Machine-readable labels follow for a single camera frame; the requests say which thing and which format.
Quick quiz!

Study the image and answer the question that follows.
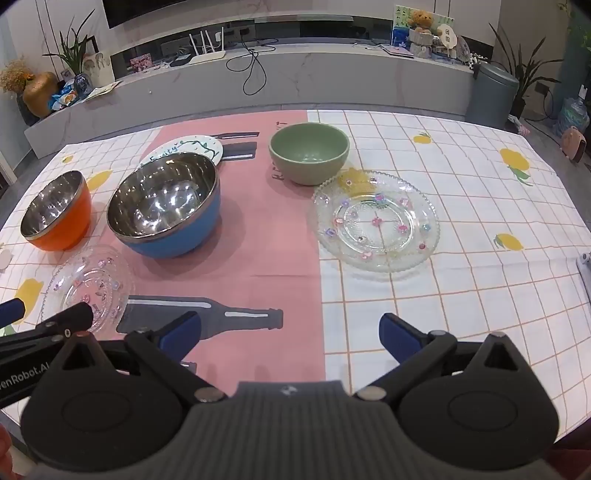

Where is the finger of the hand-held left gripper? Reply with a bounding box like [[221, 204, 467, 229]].
[[0, 298, 27, 329], [0, 302, 95, 358]]

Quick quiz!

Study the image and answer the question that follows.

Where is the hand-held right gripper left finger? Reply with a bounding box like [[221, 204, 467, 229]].
[[58, 311, 229, 402]]

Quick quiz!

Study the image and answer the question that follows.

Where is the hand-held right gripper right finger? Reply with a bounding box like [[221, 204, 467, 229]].
[[353, 312, 532, 401]]

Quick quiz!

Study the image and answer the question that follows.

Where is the small clear glass plate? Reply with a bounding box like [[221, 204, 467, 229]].
[[41, 246, 136, 336]]

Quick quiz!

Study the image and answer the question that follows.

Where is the orange steel-lined bowl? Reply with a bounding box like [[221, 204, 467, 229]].
[[20, 170, 92, 252]]

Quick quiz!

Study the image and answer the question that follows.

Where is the blue steel-lined bowl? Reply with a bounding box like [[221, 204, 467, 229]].
[[106, 154, 221, 259]]

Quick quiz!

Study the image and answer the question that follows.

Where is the large clear glass plate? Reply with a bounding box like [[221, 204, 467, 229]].
[[310, 169, 441, 273]]

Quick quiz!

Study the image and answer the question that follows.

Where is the green ceramic bowl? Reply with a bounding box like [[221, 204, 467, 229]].
[[269, 122, 350, 186]]

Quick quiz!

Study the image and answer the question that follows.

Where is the white fruit-printed plate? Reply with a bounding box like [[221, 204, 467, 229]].
[[139, 134, 225, 169]]

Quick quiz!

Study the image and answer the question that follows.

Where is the pink and white printed tablecloth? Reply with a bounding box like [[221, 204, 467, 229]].
[[0, 109, 591, 444]]

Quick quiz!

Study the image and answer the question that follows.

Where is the gold vase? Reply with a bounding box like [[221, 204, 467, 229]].
[[22, 71, 60, 118]]

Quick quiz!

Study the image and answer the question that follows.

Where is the dried flower bunch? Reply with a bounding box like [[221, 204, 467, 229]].
[[0, 60, 35, 94]]

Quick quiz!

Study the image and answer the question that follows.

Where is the white elephant-printed card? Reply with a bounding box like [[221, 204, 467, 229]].
[[83, 50, 115, 88]]

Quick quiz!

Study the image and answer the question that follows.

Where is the grey trash bin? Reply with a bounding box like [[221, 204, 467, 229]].
[[465, 62, 520, 130]]

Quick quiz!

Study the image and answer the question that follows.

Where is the pink small appliance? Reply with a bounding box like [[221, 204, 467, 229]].
[[561, 126, 591, 164]]

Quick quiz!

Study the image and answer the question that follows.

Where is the grey low cabinet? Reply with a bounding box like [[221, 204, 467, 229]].
[[23, 14, 481, 158]]

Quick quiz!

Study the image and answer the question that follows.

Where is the green plant in small vase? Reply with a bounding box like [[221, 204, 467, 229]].
[[44, 18, 96, 99]]

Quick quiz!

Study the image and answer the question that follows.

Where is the white router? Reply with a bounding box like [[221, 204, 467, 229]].
[[189, 28, 227, 62]]

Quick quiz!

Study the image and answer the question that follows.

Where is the blue water bottle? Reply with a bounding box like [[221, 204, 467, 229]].
[[554, 97, 590, 137]]

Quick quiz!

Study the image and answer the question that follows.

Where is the long-leaf potted plant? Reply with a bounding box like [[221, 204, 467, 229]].
[[489, 23, 551, 121]]

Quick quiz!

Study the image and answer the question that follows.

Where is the brown teddy bear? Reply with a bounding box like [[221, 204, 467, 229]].
[[411, 9, 435, 34]]

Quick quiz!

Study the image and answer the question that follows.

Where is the black cable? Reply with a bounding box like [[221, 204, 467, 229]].
[[226, 39, 279, 96]]

